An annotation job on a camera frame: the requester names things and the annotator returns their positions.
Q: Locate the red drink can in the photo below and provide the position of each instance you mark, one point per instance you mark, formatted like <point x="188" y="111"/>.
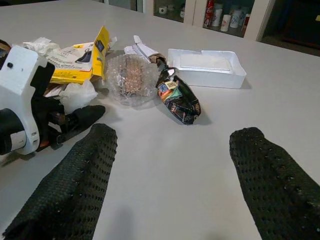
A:
<point x="209" y="13"/>

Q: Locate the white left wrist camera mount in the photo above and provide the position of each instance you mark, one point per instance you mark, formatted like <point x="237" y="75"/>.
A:
<point x="20" y="72"/>

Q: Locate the small white mug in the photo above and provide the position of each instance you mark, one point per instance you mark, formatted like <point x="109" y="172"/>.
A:
<point x="163" y="10"/>

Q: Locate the white foam tray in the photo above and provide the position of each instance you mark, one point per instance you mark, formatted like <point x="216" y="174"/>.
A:
<point x="207" y="66"/>

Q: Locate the white cup red print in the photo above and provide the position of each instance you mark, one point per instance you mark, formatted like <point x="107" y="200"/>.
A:
<point x="225" y="23"/>

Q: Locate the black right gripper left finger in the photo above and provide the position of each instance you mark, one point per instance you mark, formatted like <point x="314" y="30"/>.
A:
<point x="75" y="190"/>

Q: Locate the white cup blue print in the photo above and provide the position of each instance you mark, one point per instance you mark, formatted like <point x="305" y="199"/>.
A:
<point x="235" y="20"/>

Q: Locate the crumpled white tissue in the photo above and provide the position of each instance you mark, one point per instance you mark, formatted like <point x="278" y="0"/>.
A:
<point x="78" y="96"/>
<point x="40" y="46"/>

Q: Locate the brown paper scrap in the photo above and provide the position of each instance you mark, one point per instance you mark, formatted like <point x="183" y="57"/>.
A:
<point x="156" y="59"/>

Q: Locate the black foil snack wrapper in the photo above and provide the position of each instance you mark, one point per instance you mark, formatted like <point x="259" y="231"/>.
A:
<point x="178" y="100"/>

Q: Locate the red white slim can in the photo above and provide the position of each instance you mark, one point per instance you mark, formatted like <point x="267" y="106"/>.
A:
<point x="246" y="23"/>

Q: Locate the folded white paper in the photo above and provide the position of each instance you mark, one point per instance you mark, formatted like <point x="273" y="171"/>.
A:
<point x="145" y="48"/>

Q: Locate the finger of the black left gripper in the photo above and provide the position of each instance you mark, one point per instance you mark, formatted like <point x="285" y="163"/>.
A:
<point x="90" y="114"/>

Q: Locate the glass door cabinet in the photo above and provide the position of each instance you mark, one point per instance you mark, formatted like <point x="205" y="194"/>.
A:
<point x="260" y="15"/>

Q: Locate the yellow cardboard package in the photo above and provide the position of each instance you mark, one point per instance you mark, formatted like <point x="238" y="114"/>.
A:
<point x="75" y="62"/>

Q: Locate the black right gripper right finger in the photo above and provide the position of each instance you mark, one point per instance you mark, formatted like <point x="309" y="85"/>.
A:
<point x="275" y="195"/>

